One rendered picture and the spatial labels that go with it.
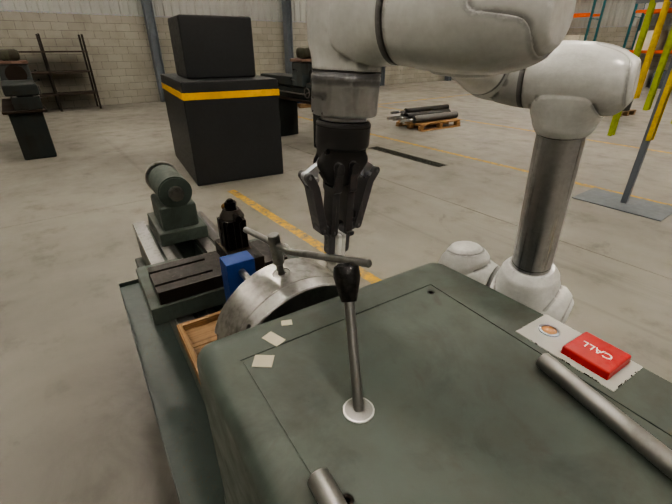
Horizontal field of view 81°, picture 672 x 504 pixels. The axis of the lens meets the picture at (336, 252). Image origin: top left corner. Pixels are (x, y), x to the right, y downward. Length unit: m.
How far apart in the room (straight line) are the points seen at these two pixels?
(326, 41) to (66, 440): 2.16
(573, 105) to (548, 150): 0.11
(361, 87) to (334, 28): 0.07
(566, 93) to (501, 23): 0.54
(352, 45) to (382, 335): 0.38
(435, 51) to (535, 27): 0.09
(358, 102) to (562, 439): 0.44
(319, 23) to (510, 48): 0.22
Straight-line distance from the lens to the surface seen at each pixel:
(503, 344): 0.61
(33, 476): 2.31
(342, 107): 0.52
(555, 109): 0.96
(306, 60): 7.33
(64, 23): 14.60
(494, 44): 0.43
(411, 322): 0.61
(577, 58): 0.95
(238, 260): 1.09
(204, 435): 1.42
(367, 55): 0.50
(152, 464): 2.11
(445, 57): 0.45
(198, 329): 1.24
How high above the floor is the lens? 1.62
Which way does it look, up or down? 28 degrees down
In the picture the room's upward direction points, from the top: straight up
